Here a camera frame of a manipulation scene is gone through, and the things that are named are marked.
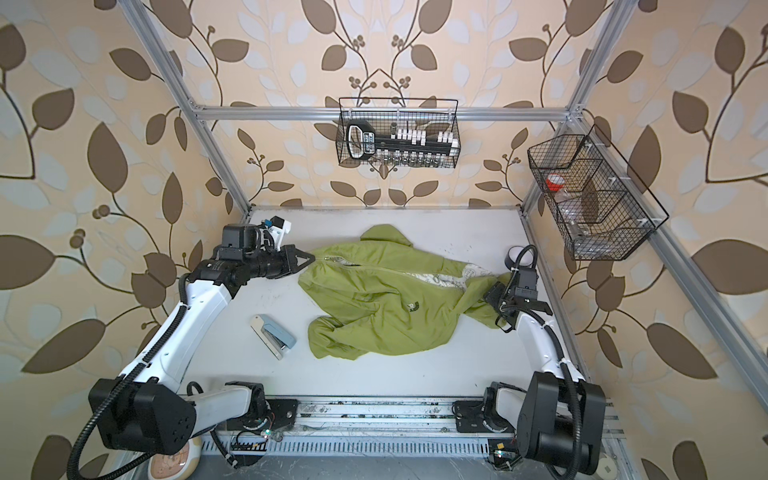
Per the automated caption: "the white round device bottom right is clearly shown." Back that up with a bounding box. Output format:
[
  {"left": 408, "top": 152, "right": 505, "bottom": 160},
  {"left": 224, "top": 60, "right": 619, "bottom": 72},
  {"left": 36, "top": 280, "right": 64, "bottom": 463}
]
[{"left": 593, "top": 456, "right": 619, "bottom": 480}]

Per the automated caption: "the red cap bottle in basket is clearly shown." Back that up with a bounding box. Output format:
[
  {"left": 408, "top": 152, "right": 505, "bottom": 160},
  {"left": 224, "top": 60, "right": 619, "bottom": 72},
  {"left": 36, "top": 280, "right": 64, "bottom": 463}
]
[{"left": 545, "top": 173, "right": 566, "bottom": 193}]

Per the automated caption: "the small grey white block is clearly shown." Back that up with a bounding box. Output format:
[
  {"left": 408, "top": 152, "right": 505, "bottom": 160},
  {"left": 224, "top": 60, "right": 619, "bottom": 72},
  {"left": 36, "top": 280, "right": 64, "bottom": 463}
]
[{"left": 250, "top": 315, "right": 296, "bottom": 360}]

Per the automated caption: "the black wire basket right wall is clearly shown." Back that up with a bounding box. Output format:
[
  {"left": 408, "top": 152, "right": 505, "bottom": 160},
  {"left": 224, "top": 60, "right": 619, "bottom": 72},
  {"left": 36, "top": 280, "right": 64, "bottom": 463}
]
[{"left": 527, "top": 125, "right": 669, "bottom": 261}]

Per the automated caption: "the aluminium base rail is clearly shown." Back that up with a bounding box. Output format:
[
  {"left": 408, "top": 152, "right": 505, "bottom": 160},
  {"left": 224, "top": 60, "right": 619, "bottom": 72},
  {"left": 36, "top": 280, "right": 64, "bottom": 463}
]
[{"left": 128, "top": 394, "right": 625, "bottom": 458}]

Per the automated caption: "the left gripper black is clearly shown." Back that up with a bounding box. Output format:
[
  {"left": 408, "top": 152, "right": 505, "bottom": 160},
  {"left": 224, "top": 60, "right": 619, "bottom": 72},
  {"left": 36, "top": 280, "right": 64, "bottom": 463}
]
[{"left": 241, "top": 244, "right": 313, "bottom": 280}]

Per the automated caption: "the pink white round device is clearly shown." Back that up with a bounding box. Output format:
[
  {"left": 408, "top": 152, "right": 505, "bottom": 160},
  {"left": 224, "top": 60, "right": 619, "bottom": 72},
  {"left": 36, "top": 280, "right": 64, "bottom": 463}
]
[{"left": 147, "top": 437, "right": 202, "bottom": 480}]

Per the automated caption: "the black wire basket wall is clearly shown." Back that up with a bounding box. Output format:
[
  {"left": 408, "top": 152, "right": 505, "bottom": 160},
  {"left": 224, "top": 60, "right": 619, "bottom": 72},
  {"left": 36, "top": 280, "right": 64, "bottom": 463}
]
[
  {"left": 335, "top": 95, "right": 461, "bottom": 169},
  {"left": 527, "top": 125, "right": 669, "bottom": 261}
]

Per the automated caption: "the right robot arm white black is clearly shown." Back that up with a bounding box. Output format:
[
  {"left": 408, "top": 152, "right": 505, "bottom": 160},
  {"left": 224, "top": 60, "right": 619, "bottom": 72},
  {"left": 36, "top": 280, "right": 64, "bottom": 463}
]
[{"left": 484, "top": 266, "right": 606, "bottom": 479}]

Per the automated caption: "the black wire basket back wall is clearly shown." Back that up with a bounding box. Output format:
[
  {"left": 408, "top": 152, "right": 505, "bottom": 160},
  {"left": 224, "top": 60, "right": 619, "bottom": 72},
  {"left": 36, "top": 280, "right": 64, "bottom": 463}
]
[{"left": 335, "top": 95, "right": 461, "bottom": 169}]

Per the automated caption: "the green jacket with patterned lining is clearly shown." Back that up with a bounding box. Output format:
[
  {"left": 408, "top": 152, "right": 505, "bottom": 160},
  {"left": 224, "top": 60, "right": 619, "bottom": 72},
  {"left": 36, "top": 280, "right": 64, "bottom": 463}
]
[{"left": 298, "top": 224, "right": 510, "bottom": 360}]

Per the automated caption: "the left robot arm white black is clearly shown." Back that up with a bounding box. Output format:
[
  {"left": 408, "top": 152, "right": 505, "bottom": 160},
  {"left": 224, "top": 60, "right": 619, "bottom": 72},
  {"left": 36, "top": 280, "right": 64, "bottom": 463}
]
[{"left": 66, "top": 216, "right": 315, "bottom": 479}]

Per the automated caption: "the black socket set rail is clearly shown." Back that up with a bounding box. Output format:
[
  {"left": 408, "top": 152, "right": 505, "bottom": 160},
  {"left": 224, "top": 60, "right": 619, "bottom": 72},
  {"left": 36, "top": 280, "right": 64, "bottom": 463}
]
[{"left": 340, "top": 120, "right": 461, "bottom": 164}]

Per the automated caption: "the grey tape roll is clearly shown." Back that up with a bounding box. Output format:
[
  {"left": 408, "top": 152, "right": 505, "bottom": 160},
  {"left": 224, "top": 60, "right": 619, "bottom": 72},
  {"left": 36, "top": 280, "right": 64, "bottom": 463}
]
[{"left": 504, "top": 246, "right": 523, "bottom": 270}]

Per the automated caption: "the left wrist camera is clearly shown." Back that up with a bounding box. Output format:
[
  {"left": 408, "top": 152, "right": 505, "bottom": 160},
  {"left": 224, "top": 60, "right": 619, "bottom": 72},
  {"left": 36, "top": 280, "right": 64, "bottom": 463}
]
[{"left": 263, "top": 216, "right": 292, "bottom": 250}]

